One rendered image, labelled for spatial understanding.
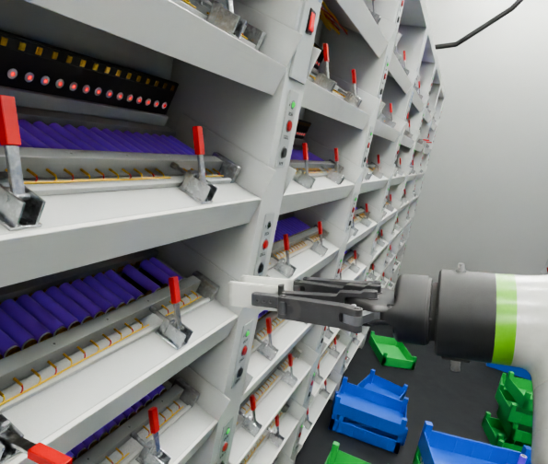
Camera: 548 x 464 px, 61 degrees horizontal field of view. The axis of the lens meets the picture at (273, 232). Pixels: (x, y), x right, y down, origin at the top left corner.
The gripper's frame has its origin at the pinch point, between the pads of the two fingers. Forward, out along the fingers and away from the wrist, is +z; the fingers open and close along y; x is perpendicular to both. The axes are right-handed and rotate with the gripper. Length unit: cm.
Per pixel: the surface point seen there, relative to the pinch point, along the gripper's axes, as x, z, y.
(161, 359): -8.7, 11.5, -4.7
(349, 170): 14, 8, 86
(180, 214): 10.0, 6.8, -6.9
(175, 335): -6.9, 11.9, -1.0
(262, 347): -26, 18, 42
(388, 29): 53, -2, 86
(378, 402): -92, 7, 153
